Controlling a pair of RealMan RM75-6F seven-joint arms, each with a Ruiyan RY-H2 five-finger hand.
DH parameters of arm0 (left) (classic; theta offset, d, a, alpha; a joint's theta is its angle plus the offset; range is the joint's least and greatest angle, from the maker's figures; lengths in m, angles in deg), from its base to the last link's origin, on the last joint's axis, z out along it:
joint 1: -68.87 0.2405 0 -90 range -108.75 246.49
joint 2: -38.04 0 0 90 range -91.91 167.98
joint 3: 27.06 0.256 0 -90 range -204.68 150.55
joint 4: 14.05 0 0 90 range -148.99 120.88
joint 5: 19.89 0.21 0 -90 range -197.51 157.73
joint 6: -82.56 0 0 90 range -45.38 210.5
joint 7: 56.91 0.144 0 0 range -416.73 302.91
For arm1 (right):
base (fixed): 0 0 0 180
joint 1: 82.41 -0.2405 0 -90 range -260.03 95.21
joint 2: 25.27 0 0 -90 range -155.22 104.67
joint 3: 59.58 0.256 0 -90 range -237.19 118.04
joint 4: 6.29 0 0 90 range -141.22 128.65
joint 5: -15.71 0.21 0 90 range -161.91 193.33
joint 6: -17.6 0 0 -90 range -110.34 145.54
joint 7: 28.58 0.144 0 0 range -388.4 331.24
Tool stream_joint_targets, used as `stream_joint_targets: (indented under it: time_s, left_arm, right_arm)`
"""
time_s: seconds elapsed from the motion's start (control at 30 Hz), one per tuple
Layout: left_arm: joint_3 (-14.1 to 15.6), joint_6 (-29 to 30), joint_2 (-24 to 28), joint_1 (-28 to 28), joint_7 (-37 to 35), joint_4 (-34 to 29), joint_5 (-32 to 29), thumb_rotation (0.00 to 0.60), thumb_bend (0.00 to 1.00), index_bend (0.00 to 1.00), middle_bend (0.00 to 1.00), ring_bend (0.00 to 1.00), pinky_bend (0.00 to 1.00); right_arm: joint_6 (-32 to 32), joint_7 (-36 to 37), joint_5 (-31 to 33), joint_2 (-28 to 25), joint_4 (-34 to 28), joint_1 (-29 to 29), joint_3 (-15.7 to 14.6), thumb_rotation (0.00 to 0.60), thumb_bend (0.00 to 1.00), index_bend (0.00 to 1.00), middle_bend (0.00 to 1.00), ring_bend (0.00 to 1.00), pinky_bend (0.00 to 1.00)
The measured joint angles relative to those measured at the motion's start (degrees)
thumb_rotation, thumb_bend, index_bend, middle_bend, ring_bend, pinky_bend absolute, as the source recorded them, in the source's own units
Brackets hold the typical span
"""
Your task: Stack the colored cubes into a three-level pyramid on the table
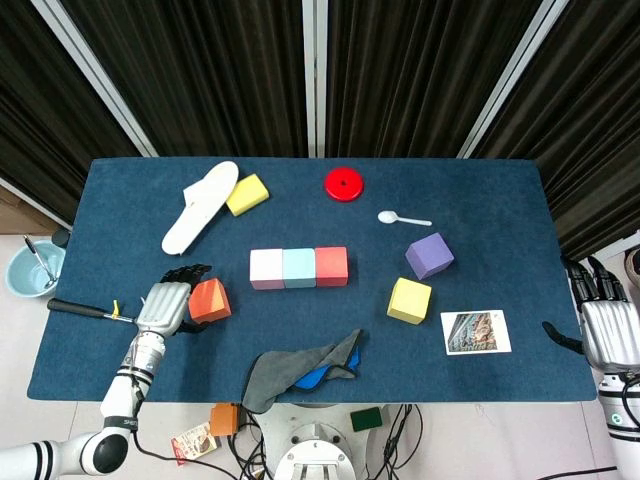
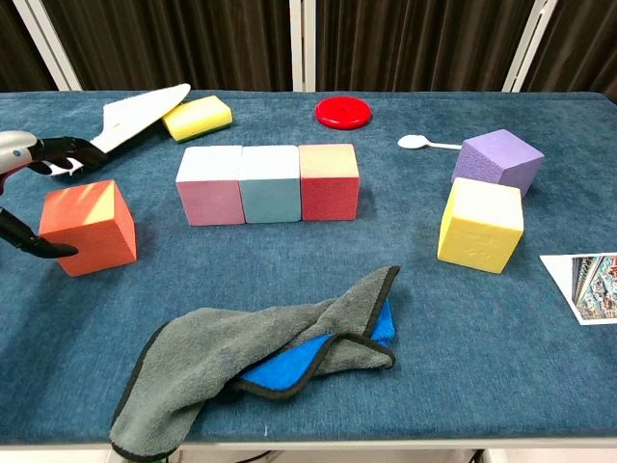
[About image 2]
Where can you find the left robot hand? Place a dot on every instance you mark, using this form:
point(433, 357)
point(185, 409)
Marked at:
point(62, 152)

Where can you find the orange foam cube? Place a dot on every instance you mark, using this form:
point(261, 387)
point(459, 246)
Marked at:
point(96, 231)

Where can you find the yellow foam cube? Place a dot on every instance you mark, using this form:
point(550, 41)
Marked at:
point(482, 231)

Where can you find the purple foam cube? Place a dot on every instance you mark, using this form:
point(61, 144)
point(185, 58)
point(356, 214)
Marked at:
point(496, 154)

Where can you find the white plastic knife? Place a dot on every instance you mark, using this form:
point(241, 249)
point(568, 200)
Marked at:
point(140, 113)

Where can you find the black curtain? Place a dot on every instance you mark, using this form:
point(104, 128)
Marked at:
point(14, 38)
point(169, 43)
point(588, 48)
point(410, 43)

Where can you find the yellow sponge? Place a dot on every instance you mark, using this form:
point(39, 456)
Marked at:
point(202, 118)

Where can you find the pink foam cube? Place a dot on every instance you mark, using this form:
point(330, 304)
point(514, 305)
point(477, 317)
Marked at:
point(209, 202)

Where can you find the light blue foam cube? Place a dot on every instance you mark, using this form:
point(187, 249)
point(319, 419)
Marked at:
point(270, 202)

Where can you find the grey and blue cloth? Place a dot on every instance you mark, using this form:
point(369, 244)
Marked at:
point(193, 347)

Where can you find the red foam cube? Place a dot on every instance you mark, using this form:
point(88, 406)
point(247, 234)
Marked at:
point(330, 198)

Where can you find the red round disc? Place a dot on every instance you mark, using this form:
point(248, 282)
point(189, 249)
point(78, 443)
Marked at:
point(343, 113)

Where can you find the white plastic spoon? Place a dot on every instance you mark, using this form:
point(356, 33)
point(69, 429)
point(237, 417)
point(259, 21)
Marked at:
point(412, 141)

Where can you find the blue felt table cover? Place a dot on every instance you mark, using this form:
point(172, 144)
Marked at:
point(458, 362)

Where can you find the printed photo card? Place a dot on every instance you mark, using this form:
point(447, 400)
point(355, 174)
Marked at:
point(593, 289)

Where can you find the white frame post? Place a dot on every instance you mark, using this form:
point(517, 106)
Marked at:
point(528, 48)
point(303, 48)
point(48, 48)

